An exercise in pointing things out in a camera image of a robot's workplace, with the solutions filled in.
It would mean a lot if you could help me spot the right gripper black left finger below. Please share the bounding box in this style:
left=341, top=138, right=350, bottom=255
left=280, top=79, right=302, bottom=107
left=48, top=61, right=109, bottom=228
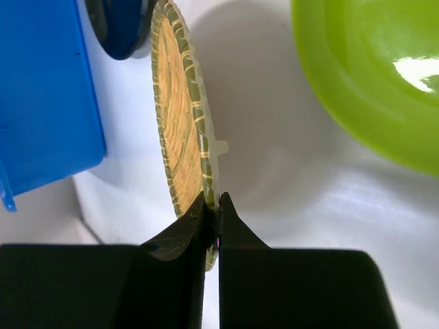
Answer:
left=1, top=197, right=208, bottom=328

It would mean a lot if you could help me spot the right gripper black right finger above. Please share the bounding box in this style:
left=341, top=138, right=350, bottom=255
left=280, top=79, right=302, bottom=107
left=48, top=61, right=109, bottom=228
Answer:
left=219, top=193, right=398, bottom=328

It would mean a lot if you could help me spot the small green-rimmed bamboo tray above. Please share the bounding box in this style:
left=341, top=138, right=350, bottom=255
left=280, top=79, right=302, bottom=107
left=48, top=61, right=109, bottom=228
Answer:
left=150, top=0, right=229, bottom=273

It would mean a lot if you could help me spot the green plate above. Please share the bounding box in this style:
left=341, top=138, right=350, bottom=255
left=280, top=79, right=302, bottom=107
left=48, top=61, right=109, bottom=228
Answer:
left=292, top=1, right=438, bottom=175

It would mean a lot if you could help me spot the blue plastic bin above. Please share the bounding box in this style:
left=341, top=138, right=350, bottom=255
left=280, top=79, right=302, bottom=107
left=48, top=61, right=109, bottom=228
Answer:
left=1, top=1, right=106, bottom=212

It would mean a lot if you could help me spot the black plate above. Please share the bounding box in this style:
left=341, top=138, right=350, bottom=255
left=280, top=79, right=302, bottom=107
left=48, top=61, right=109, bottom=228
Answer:
left=85, top=0, right=156, bottom=60

